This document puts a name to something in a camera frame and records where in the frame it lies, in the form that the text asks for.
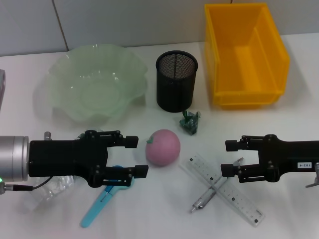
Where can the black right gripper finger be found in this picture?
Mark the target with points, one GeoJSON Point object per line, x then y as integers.
{"type": "Point", "coordinates": [231, 145]}
{"type": "Point", "coordinates": [226, 170]}

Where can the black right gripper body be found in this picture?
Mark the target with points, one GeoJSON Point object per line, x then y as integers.
{"type": "Point", "coordinates": [286, 156]}

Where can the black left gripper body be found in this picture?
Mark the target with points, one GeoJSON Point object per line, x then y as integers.
{"type": "Point", "coordinates": [62, 159]}

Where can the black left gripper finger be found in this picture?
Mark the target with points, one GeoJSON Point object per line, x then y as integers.
{"type": "Point", "coordinates": [130, 142]}
{"type": "Point", "coordinates": [141, 171]}

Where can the pink toy peach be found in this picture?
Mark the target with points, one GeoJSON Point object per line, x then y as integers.
{"type": "Point", "coordinates": [163, 149]}

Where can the clear green-label water bottle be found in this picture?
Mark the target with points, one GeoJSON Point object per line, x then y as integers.
{"type": "Point", "coordinates": [49, 191]}

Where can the green plastic wrapper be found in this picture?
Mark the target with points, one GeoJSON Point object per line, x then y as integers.
{"type": "Point", "coordinates": [189, 124]}

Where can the transparent plastic ruler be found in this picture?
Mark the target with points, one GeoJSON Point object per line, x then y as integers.
{"type": "Point", "coordinates": [239, 199]}

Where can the silver grey pen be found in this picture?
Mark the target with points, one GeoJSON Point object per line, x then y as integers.
{"type": "Point", "coordinates": [204, 198]}

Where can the blue scissors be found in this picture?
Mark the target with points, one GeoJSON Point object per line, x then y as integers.
{"type": "Point", "coordinates": [97, 206]}

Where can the green glass fruit bowl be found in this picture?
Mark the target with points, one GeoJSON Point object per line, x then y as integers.
{"type": "Point", "coordinates": [99, 82]}

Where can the black mesh pen holder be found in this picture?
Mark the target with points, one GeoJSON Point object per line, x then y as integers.
{"type": "Point", "coordinates": [175, 89]}

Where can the yellow plastic bin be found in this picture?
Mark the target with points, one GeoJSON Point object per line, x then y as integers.
{"type": "Point", "coordinates": [249, 74]}

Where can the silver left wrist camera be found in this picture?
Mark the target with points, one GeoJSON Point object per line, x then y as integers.
{"type": "Point", "coordinates": [2, 84]}

